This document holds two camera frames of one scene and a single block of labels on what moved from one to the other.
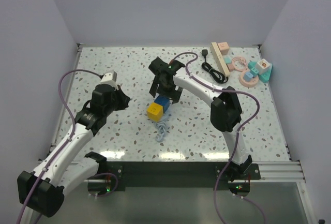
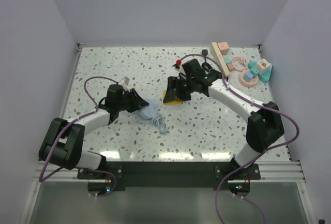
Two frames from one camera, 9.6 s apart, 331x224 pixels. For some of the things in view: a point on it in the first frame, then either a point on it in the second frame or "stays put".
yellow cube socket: x=155 y=112 -> x=176 y=102
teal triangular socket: x=265 y=77 stays put
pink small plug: x=230 y=67 stays put
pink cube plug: x=224 y=47 stays put
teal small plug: x=227 y=60 stays put
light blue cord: x=161 y=130 -> x=158 y=120
